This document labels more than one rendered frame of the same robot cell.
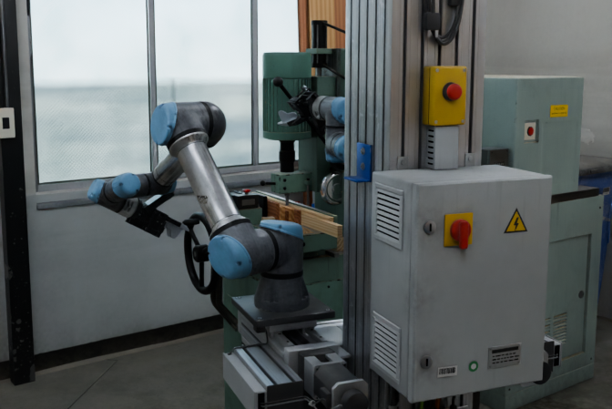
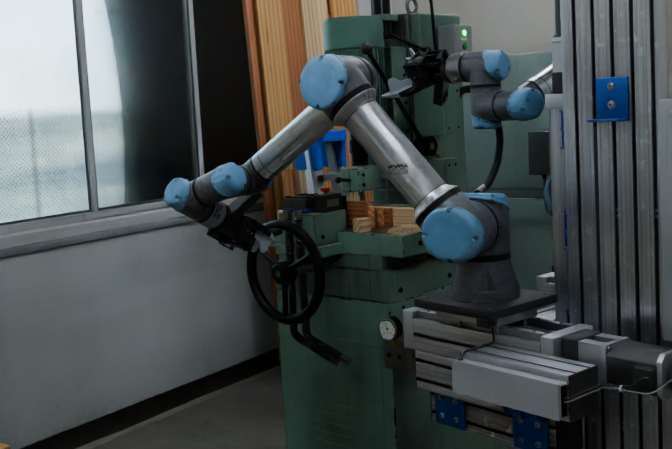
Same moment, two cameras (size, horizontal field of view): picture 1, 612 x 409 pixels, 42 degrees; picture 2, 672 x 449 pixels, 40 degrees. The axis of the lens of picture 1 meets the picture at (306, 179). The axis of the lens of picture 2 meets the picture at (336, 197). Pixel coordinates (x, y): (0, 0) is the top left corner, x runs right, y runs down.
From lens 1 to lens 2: 1.04 m
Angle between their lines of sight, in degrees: 18
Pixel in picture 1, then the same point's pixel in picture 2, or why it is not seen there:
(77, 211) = (13, 264)
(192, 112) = (356, 65)
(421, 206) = not seen: outside the picture
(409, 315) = not seen: outside the picture
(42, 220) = not seen: outside the picture
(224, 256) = (453, 232)
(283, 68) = (360, 35)
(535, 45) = (484, 40)
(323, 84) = (396, 55)
